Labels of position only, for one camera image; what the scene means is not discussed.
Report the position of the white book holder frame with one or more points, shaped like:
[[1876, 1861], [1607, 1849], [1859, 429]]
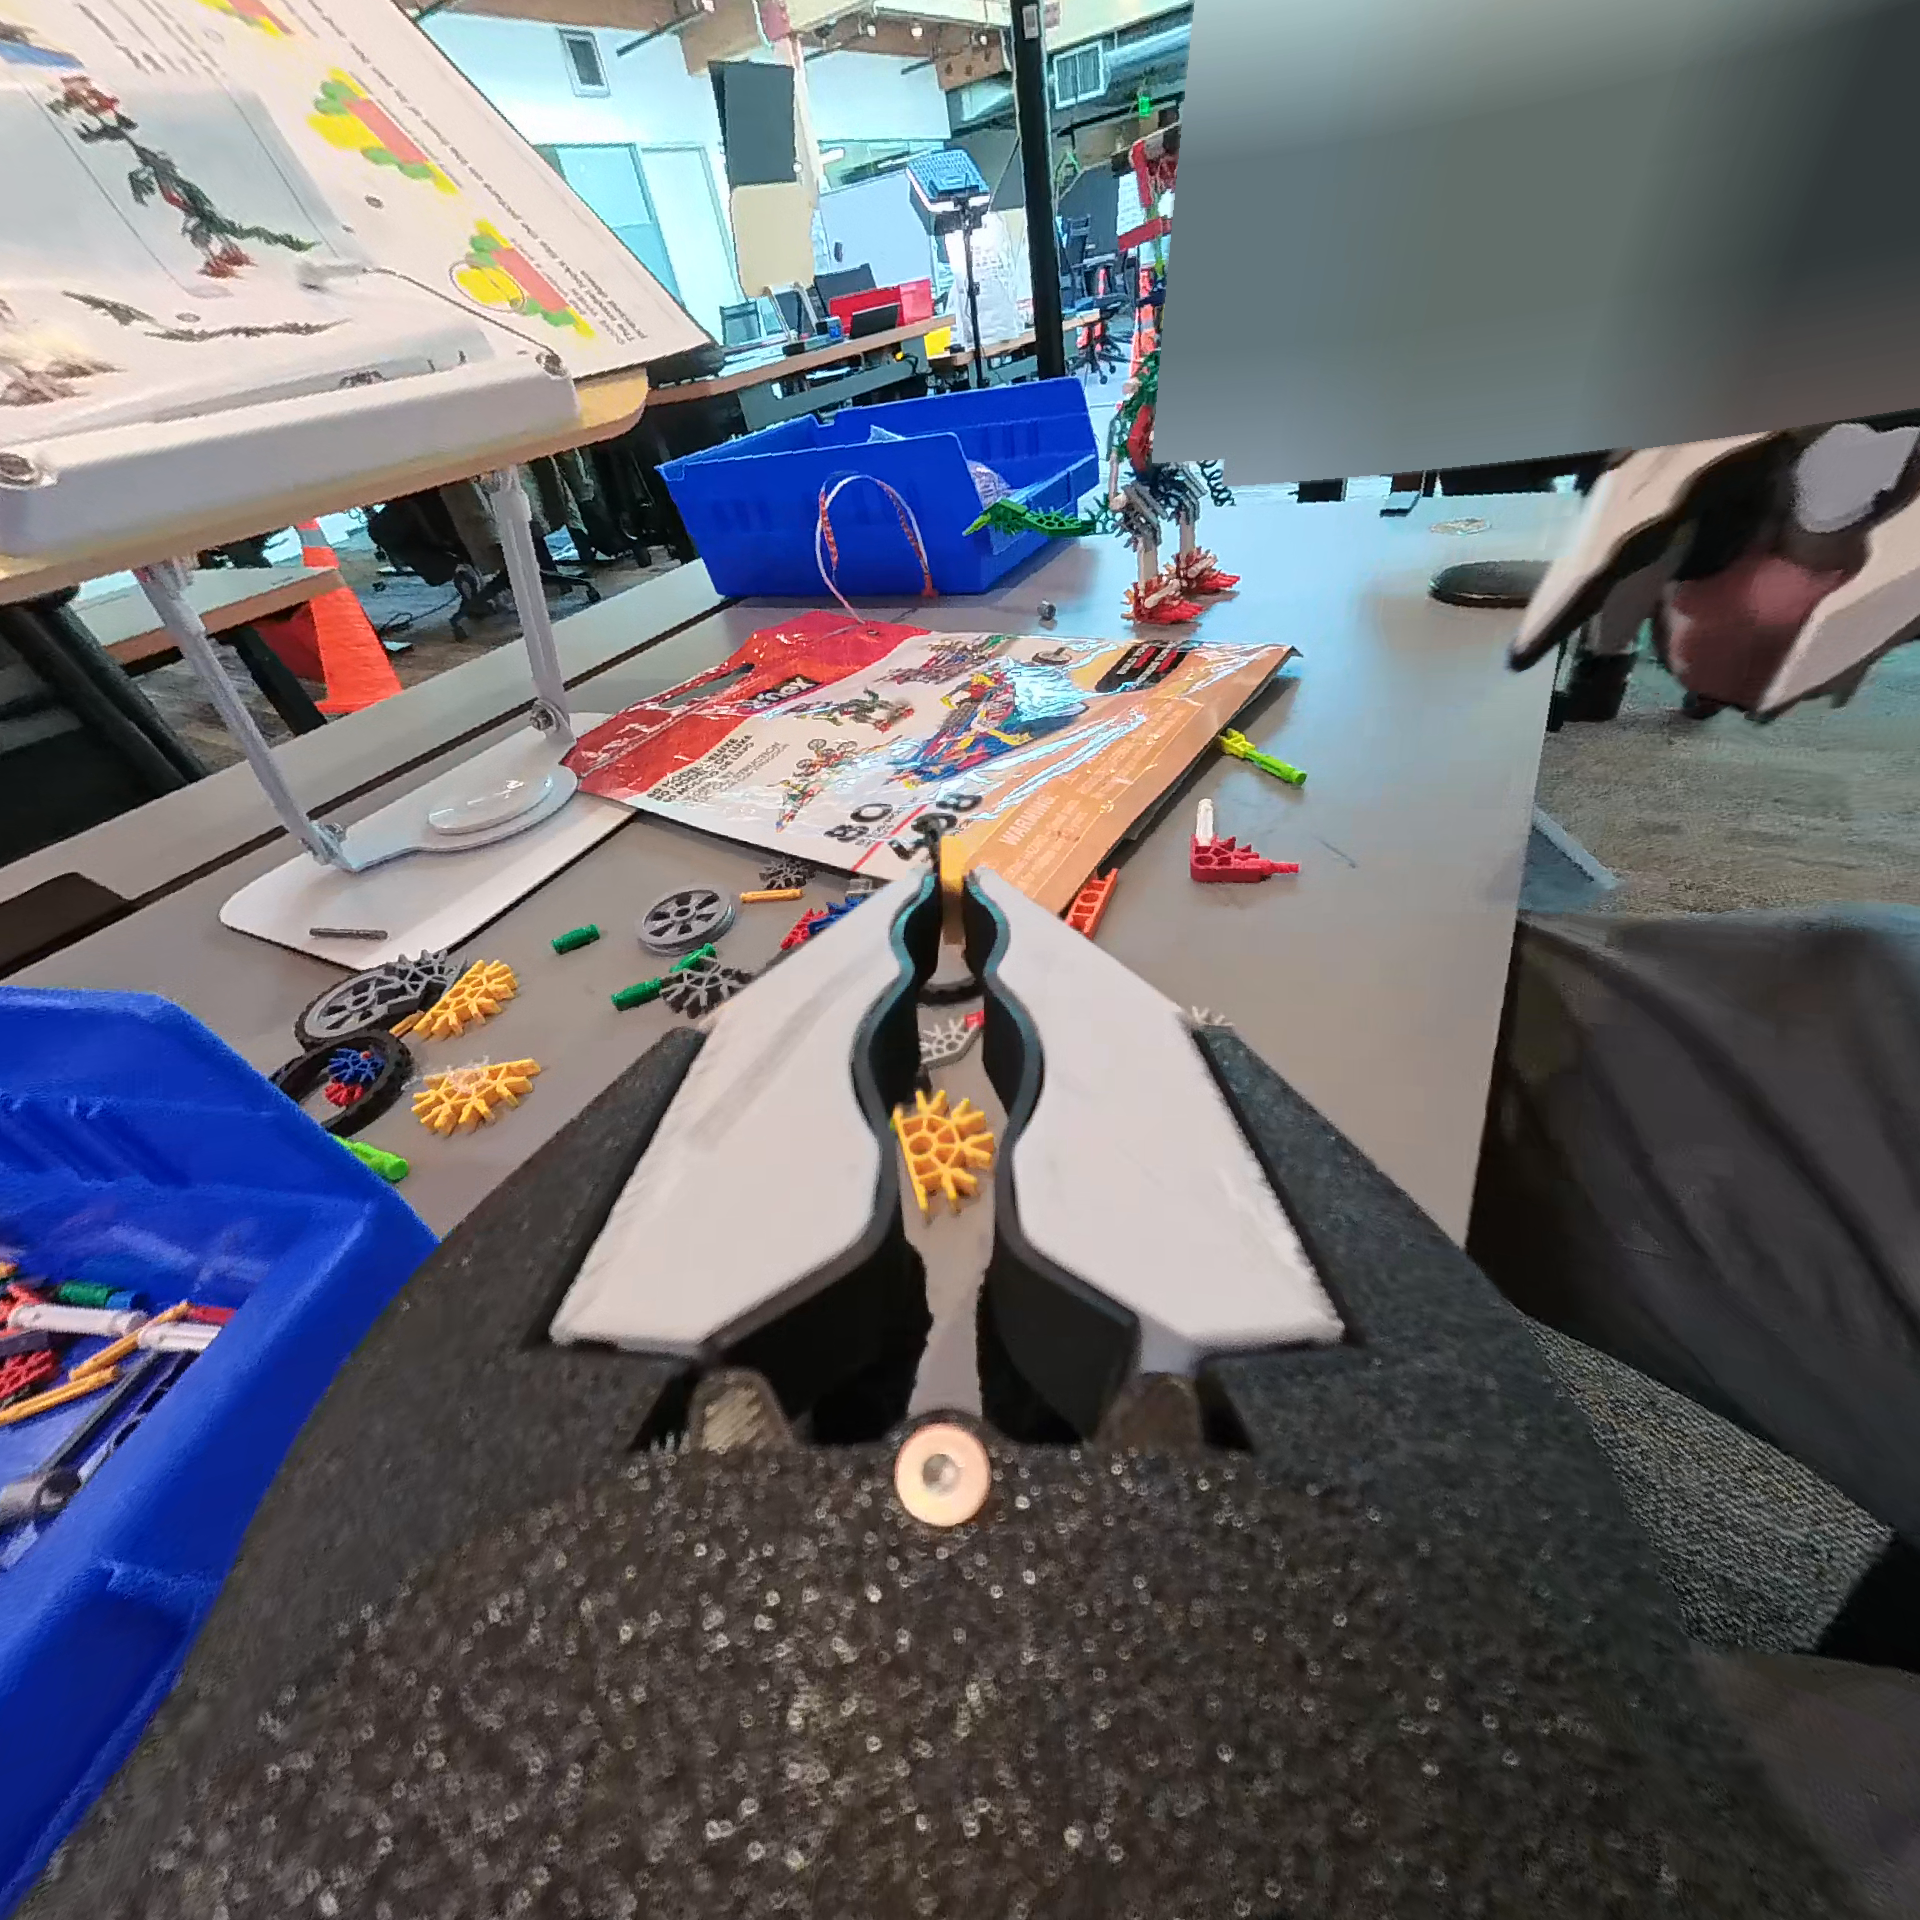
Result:
[[300, 450]]

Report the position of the dark grey snowflake connector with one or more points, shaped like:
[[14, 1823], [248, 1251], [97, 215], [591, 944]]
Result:
[[703, 986], [785, 870]]

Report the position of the grey wheel hub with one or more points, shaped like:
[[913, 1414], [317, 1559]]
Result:
[[686, 918]]

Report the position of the light blue book stand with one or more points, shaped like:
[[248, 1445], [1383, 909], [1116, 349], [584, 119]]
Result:
[[524, 601]]

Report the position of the white instruction sheet board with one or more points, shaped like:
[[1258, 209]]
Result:
[[494, 165]]

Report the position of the black round puck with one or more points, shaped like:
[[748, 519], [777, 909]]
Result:
[[1485, 583]]

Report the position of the lime green rod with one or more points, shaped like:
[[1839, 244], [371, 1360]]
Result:
[[375, 1159], [1261, 759]]

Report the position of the grey wheel with tire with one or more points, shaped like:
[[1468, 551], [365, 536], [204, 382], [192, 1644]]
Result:
[[352, 1002]]

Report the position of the black rubber tire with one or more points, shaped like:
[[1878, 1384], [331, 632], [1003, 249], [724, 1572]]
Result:
[[293, 1088]]

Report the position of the colourful construction toy model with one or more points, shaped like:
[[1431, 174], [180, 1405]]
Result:
[[1162, 519]]

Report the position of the open instruction booklet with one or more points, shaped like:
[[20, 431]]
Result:
[[150, 195]]

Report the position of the red white tear strip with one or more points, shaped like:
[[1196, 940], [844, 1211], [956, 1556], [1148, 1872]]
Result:
[[878, 503]]

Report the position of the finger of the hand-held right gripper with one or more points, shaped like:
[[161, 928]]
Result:
[[1868, 601], [1604, 541]]

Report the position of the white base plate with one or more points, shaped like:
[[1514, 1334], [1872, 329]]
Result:
[[434, 901]]

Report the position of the person's right hand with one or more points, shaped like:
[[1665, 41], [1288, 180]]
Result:
[[1740, 631]]

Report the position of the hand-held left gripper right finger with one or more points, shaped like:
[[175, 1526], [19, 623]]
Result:
[[1155, 1184]]

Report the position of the panel light on tripod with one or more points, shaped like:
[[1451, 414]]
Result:
[[953, 180]]

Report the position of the orange traffic cone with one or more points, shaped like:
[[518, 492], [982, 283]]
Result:
[[344, 645]]

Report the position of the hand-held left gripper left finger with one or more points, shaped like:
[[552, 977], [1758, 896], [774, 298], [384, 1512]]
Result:
[[720, 1184]]

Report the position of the black steel column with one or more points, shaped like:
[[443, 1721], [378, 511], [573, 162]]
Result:
[[1035, 180]]

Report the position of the white fan connector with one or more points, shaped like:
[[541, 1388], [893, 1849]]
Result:
[[949, 1034]]

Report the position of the clear plastic bag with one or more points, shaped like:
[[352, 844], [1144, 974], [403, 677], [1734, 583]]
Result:
[[990, 481]]

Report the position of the blue snowflake connector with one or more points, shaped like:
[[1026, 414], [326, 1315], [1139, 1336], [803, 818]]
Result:
[[356, 1069], [840, 910]]

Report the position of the small dark pin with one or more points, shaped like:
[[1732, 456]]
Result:
[[344, 932]]

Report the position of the blue container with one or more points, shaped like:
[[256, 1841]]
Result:
[[150, 1141]]

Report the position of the orange ladder connector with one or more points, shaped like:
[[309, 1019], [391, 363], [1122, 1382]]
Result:
[[1093, 901]]

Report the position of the blue storage bin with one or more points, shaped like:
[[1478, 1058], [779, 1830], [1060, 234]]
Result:
[[751, 511]]

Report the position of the small yellow fan connector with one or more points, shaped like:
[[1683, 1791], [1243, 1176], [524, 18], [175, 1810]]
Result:
[[951, 901]]

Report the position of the printed toy packaging bag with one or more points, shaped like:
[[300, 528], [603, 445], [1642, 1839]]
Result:
[[931, 721]]

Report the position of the tan back office chair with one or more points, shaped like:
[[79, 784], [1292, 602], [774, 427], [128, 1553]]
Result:
[[772, 240]]

